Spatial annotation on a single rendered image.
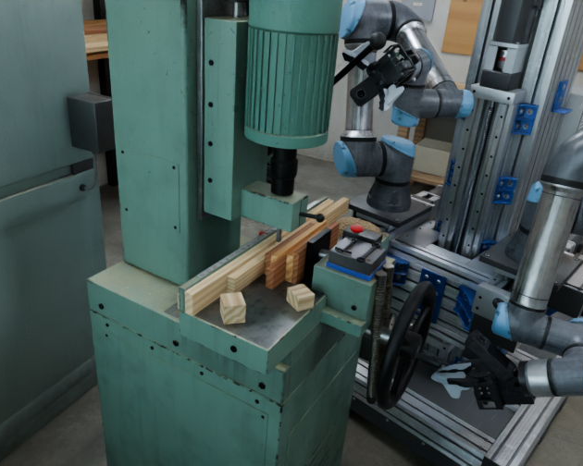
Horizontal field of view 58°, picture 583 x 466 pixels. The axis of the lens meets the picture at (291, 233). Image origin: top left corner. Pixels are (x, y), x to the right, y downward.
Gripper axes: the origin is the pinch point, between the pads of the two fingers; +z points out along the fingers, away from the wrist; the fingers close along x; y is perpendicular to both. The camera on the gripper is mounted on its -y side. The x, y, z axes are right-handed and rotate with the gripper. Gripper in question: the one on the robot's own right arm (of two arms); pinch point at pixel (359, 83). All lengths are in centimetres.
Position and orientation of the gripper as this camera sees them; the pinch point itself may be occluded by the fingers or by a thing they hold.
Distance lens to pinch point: 118.1
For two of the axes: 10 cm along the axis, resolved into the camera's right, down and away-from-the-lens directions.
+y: 6.4, -4.6, -6.2
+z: -5.1, 3.5, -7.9
